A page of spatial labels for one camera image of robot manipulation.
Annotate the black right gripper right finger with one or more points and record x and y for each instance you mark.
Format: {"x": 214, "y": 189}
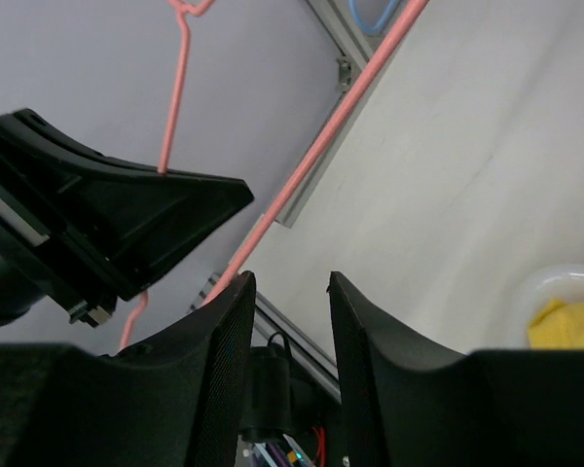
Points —
{"x": 410, "y": 401}

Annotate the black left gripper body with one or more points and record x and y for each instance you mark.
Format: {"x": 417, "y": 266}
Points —
{"x": 51, "y": 241}

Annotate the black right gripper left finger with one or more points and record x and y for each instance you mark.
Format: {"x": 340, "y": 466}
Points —
{"x": 174, "y": 399}

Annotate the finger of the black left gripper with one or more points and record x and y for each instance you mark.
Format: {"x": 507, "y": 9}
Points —
{"x": 151, "y": 221}

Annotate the yellow trousers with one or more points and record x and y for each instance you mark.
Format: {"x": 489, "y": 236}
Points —
{"x": 558, "y": 326}

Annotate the pink hanger of yellow camouflage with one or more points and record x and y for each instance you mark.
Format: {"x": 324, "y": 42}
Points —
{"x": 182, "y": 10}

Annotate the blue hanger of yellow trousers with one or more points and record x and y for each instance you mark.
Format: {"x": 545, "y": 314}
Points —
{"x": 373, "y": 17}

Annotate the aluminium frame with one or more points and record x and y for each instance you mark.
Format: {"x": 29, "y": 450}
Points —
{"x": 288, "y": 203}

